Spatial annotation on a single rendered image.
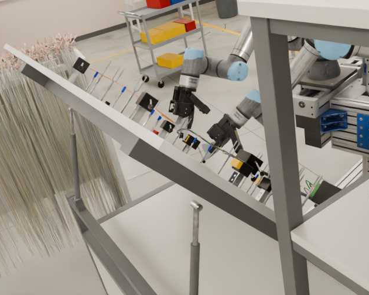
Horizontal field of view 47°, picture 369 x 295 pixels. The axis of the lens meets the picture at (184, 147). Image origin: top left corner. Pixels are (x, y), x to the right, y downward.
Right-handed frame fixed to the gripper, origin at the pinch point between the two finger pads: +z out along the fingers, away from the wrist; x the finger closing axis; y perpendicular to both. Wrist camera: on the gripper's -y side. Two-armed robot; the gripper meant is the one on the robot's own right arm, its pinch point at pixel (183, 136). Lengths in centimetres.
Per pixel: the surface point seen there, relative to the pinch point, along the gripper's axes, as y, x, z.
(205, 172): 42, 96, -10
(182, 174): 38, 81, -6
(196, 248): 30, 77, 12
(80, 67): 49, 19, -21
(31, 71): 61, -2, -16
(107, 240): 30, 15, 39
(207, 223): -15.8, 6.1, 35.7
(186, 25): -160, -379, -85
